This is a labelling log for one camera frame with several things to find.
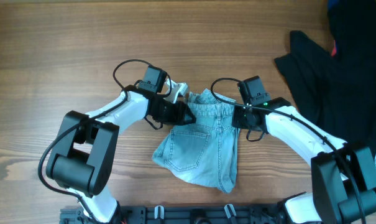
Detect light blue denim shorts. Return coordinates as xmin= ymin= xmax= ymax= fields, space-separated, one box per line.
xmin=152 ymin=89 xmax=240 ymax=194

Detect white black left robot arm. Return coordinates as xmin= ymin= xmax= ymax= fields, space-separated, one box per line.
xmin=38 ymin=65 xmax=196 ymax=223

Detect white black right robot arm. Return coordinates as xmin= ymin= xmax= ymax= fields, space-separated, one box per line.
xmin=232 ymin=77 xmax=376 ymax=223

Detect dark navy garment pile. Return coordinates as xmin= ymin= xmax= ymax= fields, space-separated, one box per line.
xmin=275 ymin=0 xmax=376 ymax=154

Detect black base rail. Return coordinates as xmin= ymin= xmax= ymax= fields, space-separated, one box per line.
xmin=59 ymin=203 xmax=288 ymax=224

